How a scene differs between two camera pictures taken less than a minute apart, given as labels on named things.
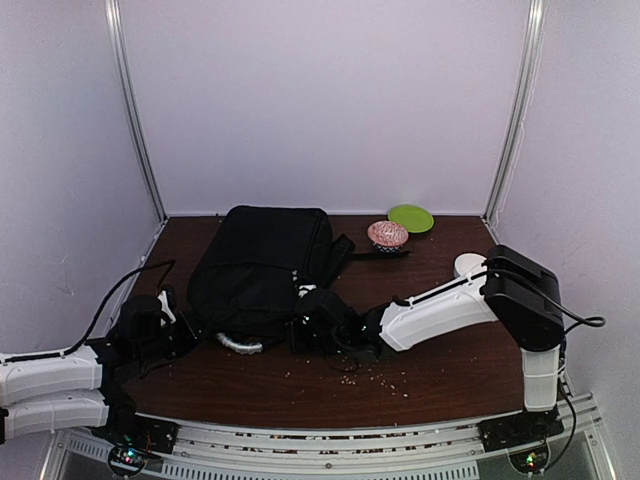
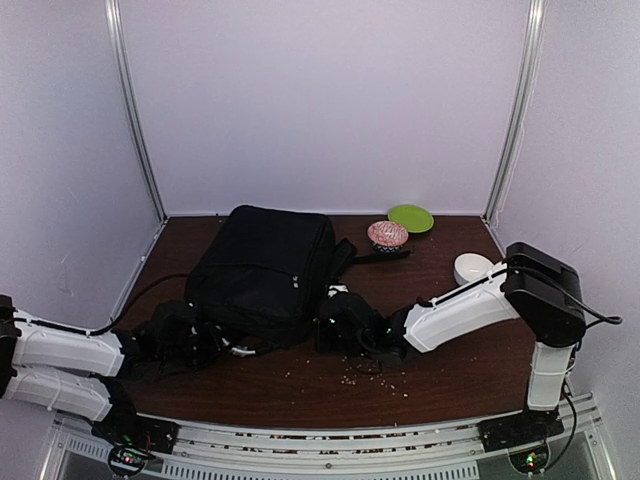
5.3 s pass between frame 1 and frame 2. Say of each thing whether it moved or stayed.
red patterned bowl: stayed
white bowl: stayed
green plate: stayed
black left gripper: moved
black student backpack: stayed
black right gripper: moved
